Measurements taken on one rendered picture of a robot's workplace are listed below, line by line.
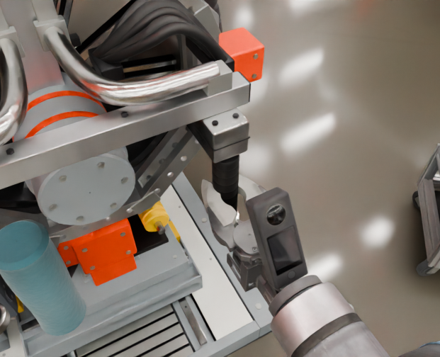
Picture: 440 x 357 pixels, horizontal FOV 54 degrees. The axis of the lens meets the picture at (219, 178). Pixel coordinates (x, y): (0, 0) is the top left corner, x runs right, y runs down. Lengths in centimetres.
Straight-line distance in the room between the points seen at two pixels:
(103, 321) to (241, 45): 82
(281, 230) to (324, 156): 137
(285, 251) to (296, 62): 192
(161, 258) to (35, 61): 76
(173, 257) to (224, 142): 77
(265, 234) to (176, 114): 17
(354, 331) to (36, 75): 51
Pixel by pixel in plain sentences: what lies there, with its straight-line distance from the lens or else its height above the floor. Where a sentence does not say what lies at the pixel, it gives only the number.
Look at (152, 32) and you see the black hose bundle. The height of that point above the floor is 103.
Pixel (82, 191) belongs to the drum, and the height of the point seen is 86.
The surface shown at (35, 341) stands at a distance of 131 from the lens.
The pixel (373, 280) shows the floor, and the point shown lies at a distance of 154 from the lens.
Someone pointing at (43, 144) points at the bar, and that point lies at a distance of 47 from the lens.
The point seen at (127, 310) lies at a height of 17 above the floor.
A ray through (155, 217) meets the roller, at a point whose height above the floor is 54.
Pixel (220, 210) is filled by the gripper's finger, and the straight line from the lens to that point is 56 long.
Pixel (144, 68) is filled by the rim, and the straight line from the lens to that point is 81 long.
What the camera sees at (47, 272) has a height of 69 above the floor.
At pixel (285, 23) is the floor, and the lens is 270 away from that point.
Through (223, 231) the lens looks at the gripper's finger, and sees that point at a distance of 54.
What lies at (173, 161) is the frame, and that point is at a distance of 83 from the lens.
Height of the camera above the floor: 128
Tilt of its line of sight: 49 degrees down
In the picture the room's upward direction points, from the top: straight up
